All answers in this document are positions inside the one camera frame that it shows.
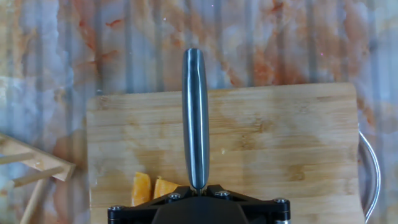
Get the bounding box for steel cleaver knife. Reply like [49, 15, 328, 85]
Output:
[182, 48, 210, 195]

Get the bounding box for marble pattern plastic mat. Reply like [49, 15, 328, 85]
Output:
[0, 0, 398, 224]

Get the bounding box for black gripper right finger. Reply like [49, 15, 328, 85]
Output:
[203, 184, 292, 224]

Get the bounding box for wooden peg rack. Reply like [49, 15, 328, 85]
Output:
[0, 133, 76, 224]

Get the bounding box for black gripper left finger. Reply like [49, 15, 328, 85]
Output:
[108, 185, 198, 224]

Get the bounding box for wooden cutting board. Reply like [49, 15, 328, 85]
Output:
[86, 82, 382, 224]

